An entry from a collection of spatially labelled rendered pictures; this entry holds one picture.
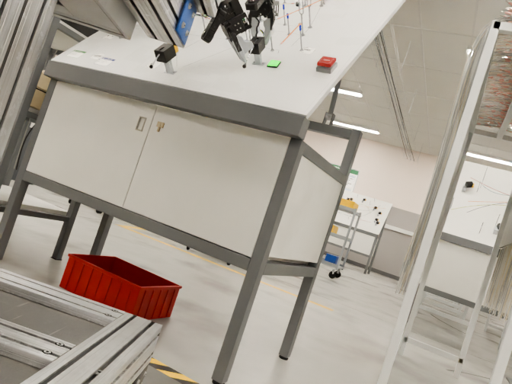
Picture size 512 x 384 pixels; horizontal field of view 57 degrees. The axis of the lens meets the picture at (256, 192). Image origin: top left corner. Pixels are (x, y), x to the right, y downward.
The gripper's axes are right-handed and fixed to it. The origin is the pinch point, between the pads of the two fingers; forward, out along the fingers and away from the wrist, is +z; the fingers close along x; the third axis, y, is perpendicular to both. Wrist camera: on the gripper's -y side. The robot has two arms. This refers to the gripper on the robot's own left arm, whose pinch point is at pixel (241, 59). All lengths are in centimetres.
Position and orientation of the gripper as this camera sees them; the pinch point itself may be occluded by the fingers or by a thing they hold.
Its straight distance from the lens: 166.9
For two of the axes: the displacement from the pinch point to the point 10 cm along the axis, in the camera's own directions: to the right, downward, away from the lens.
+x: -3.0, -4.1, 8.6
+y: 8.6, -5.2, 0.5
